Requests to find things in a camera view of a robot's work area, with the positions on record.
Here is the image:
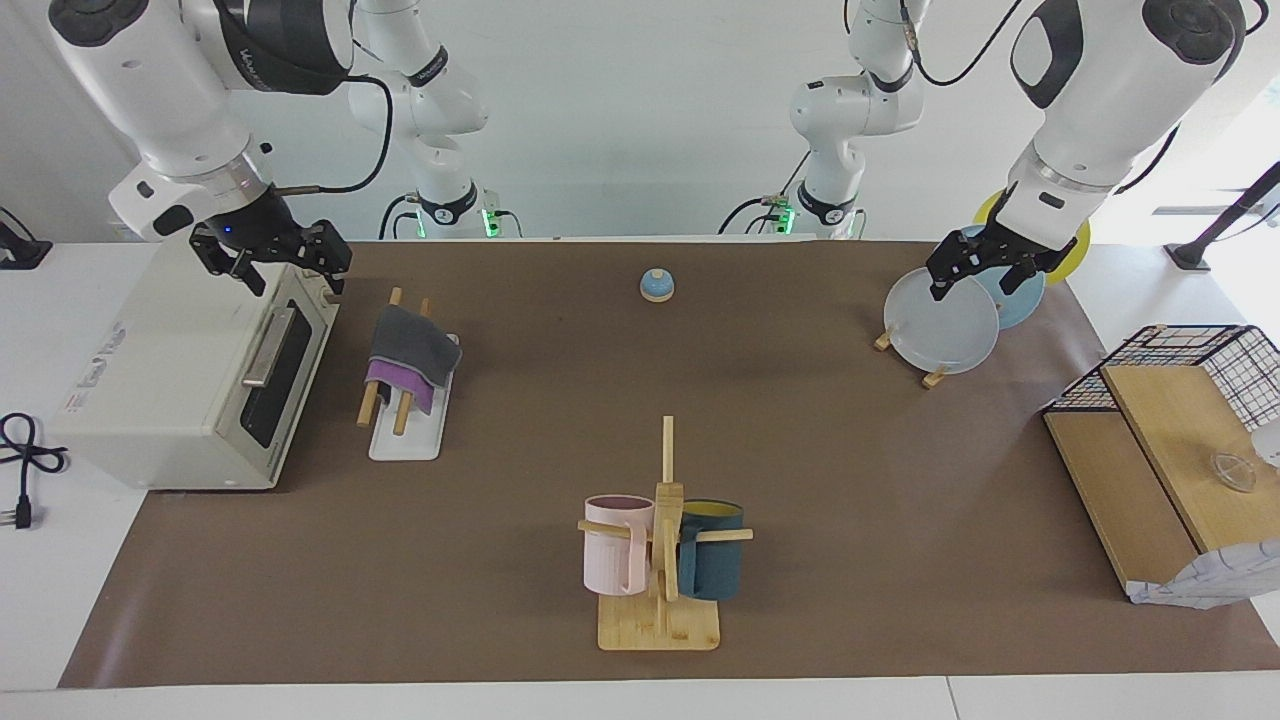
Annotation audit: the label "brown table mat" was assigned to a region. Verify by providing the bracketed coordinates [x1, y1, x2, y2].
[58, 240, 1280, 689]

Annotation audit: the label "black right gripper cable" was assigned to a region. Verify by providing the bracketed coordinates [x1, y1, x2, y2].
[270, 73, 394, 195]

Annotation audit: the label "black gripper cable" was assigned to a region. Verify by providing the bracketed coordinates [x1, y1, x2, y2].
[898, 0, 1183, 197]
[270, 73, 394, 195]

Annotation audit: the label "black wire basket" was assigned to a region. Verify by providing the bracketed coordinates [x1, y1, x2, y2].
[1043, 325, 1280, 433]

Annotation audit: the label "black power cord with plug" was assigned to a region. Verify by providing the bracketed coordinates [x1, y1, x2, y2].
[0, 413, 69, 531]

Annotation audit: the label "purple and grey towel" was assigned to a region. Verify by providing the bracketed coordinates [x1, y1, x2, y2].
[364, 304, 463, 416]

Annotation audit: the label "white towel rack wooden bars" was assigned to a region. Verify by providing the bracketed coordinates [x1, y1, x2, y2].
[357, 288, 460, 462]

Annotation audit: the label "light blue plate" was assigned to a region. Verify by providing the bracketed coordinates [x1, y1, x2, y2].
[958, 224, 1047, 331]

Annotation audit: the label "beige toaster oven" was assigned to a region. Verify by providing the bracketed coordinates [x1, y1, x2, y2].
[50, 232, 339, 491]

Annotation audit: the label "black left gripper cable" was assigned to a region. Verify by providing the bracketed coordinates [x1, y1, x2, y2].
[898, 0, 1183, 197]

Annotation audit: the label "yellow plate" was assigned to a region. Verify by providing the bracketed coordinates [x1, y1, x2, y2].
[973, 185, 1091, 286]

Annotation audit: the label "black camera stand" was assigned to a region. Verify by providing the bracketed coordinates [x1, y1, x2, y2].
[1165, 162, 1280, 271]

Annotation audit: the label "wooden shelf unit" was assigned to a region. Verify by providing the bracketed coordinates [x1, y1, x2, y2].
[1043, 362, 1280, 601]

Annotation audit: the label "marbled white paper sheet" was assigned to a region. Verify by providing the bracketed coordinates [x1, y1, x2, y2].
[1125, 540, 1280, 609]

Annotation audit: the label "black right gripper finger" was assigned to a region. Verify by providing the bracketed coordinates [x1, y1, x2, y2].
[189, 239, 267, 298]
[309, 221, 354, 297]

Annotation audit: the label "clear glass lid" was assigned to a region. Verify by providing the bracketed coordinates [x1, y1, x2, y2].
[1210, 450, 1257, 493]

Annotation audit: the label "wooden plate rack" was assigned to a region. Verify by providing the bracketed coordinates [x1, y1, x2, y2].
[874, 325, 951, 391]

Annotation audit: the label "wooden mug tree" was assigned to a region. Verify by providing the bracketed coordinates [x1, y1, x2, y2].
[577, 416, 754, 652]

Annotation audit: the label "black arm base cable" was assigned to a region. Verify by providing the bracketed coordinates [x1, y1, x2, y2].
[718, 150, 811, 237]
[378, 193, 423, 241]

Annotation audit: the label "grey plate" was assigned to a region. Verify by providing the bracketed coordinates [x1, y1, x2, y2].
[884, 266, 1001, 375]

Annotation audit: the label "pink mug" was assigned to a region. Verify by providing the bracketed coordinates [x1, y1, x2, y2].
[584, 495, 656, 596]

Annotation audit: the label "dark teal mug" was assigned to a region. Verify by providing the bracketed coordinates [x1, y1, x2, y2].
[678, 500, 746, 601]

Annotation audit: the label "black desk clamp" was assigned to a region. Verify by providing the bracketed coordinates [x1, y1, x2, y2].
[0, 207, 53, 271]

